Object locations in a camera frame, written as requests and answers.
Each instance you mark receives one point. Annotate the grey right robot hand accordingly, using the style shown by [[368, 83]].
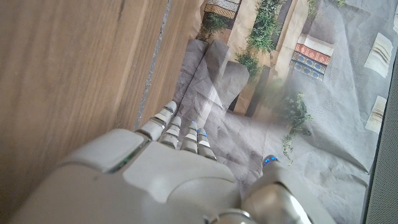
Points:
[[161, 183]]

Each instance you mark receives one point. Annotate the grey tape outline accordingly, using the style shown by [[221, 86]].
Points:
[[152, 67]]

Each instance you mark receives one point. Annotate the printed fabric backdrop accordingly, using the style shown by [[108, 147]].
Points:
[[326, 130]]

